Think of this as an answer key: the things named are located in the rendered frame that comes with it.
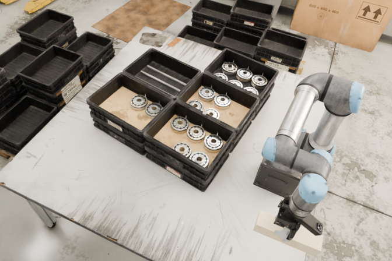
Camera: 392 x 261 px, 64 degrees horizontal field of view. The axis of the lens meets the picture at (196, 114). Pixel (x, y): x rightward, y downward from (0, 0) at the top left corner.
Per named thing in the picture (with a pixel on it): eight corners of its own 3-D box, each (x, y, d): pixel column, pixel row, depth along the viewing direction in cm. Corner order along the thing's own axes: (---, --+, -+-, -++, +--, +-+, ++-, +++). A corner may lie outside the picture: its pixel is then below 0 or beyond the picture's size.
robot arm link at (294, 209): (317, 194, 101) (313, 217, 96) (312, 201, 104) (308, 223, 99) (294, 186, 102) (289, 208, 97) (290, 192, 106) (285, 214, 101)
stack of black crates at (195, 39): (219, 53, 334) (222, 35, 317) (209, 70, 316) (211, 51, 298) (185, 42, 343) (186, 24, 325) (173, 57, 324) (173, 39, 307)
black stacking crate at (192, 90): (255, 111, 192) (259, 98, 184) (233, 144, 175) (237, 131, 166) (200, 85, 204) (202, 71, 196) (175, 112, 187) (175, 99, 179)
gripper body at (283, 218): (277, 206, 115) (286, 190, 106) (300, 215, 113) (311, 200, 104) (272, 225, 110) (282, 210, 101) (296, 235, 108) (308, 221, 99)
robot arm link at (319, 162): (303, 140, 104) (293, 164, 97) (338, 153, 100) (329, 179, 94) (297, 154, 110) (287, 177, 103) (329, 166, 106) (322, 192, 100)
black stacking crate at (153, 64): (200, 84, 205) (202, 71, 196) (174, 112, 187) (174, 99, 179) (151, 61, 217) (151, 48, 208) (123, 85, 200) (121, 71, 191)
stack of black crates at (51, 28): (60, 47, 323) (47, 7, 289) (84, 56, 317) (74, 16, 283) (32, 70, 299) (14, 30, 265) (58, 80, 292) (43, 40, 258)
